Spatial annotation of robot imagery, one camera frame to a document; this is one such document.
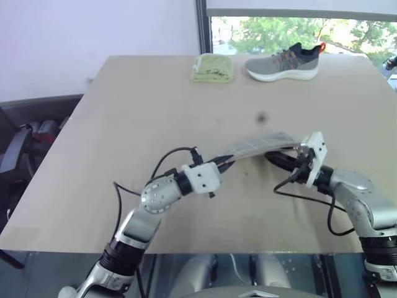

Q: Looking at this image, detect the black chair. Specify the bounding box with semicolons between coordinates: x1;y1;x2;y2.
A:
0;122;35;218

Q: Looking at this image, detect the grey sneaker with white sole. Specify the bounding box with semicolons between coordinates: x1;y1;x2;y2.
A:
244;42;326;83

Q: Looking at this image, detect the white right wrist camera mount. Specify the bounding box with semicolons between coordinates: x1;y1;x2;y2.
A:
300;132;329;187

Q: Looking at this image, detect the grey background equipment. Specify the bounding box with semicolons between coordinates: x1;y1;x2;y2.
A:
383;52;397;81

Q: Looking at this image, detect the clear plastic zip bag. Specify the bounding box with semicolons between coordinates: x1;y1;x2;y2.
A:
216;132;303;165

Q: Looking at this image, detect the grey robot torso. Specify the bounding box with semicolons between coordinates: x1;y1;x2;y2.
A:
189;285;317;298

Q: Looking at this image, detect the grey roller blind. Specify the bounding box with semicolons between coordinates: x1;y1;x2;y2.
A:
206;0;397;22

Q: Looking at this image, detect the red and black equipment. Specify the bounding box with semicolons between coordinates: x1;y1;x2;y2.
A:
30;119;63;143

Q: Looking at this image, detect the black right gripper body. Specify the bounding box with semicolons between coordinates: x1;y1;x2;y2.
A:
287;145;314;184

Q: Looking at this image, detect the dark grey bench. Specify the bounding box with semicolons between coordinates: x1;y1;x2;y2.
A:
0;93;84;131

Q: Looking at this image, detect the thin white cable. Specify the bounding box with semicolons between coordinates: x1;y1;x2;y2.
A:
229;253;254;285

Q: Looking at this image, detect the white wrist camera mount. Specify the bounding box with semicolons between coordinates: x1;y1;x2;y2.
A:
300;132;329;187
181;161;223;195

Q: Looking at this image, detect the silver left robot thigh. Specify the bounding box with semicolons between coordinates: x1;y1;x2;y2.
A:
172;254;218;294

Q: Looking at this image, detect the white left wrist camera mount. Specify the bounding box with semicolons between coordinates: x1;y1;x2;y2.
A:
181;161;223;195

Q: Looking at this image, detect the black table leg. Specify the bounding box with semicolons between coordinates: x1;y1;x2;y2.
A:
0;248;25;270

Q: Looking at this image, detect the silver robot thigh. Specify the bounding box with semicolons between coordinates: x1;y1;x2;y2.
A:
172;254;218;294
252;254;292;291

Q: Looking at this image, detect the folded green towel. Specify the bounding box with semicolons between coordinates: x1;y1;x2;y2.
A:
189;53;236;84

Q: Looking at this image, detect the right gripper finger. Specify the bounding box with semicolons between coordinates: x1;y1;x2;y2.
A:
265;156;300;171
265;151;298;161

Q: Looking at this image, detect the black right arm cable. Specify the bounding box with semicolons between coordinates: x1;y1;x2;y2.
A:
272;161;357;237

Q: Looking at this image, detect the silver right robot thigh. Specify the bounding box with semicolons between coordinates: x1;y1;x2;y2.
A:
252;254;292;291

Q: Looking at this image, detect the dark window frame post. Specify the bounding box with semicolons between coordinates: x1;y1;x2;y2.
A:
195;0;213;56

